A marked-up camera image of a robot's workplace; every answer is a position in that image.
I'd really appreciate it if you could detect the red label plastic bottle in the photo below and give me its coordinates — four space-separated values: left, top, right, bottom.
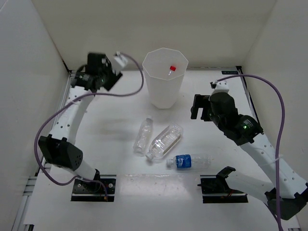
167 65 177 80

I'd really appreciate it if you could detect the large clear square bottle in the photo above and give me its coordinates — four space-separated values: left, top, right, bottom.
145 123 183 161

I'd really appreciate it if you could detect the blue label plastic bottle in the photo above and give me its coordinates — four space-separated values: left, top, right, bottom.
166 154 211 171

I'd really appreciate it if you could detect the slim clear plastic bottle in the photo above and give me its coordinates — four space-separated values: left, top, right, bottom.
133 116 154 155

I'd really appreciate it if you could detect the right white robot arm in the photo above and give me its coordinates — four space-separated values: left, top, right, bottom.
191 92 308 220

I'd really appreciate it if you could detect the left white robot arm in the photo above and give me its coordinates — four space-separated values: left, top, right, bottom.
34 52 128 193

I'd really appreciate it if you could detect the white octagonal plastic bin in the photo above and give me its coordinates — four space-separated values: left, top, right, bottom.
142 48 189 109

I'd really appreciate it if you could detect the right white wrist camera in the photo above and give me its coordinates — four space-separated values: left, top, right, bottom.
210 80 229 95

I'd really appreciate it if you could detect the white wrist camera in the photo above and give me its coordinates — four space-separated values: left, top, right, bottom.
111 51 128 75
210 80 229 95

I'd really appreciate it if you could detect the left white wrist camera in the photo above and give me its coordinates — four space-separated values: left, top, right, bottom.
111 51 128 75

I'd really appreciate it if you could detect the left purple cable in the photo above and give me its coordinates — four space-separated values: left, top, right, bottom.
34 52 145 202

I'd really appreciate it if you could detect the purple cable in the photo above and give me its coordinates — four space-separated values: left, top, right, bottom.
210 74 286 231
34 52 145 202

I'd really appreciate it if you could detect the right aluminium table rail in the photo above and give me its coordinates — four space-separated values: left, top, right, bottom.
235 66 277 159

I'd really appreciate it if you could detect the aluminium table rail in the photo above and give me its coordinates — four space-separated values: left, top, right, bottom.
12 70 77 231
235 66 277 159

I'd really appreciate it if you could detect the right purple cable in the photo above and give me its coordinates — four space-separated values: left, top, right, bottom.
210 74 286 231

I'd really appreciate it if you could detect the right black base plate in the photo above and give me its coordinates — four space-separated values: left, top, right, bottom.
197 175 248 204

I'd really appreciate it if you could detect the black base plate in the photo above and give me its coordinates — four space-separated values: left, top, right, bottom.
197 175 248 204
71 175 116 202

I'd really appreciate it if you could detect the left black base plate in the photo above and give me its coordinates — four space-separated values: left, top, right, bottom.
71 175 116 202

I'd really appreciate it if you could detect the left aluminium table rail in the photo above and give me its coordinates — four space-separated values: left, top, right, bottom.
12 70 77 231

